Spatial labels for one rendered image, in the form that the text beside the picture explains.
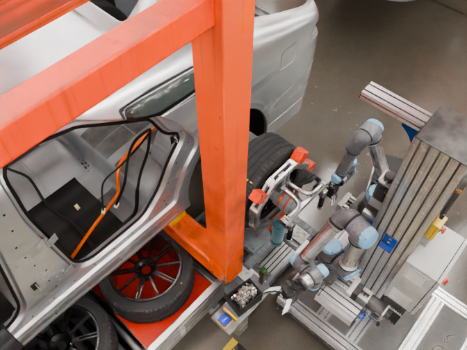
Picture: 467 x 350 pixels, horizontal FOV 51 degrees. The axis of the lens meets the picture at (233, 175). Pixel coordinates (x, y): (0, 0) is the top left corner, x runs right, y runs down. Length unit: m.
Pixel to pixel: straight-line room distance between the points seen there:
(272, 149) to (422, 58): 3.10
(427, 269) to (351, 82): 2.96
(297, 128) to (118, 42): 3.55
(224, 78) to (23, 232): 1.25
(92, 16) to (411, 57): 3.88
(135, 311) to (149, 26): 2.27
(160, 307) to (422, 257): 1.66
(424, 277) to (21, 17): 2.32
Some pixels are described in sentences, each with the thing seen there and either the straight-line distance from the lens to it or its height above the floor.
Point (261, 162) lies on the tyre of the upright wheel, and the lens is 3.06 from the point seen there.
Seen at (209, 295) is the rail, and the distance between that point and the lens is 3.48.
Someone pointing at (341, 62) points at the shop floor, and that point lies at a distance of 5.57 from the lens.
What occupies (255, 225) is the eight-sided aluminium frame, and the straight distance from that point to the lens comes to 3.22.
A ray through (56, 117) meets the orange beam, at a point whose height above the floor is 2.66.
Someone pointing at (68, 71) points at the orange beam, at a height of 2.73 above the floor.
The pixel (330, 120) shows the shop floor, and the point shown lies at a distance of 4.95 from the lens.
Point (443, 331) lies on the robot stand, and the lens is 3.87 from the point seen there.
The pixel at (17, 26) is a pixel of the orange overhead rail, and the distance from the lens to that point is 1.10.
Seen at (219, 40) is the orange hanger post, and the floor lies 2.57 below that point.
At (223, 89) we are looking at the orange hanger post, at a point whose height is 2.35.
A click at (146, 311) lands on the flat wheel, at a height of 0.50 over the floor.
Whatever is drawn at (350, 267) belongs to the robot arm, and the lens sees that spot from 2.88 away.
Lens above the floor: 3.62
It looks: 55 degrees down
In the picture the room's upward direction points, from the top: 1 degrees clockwise
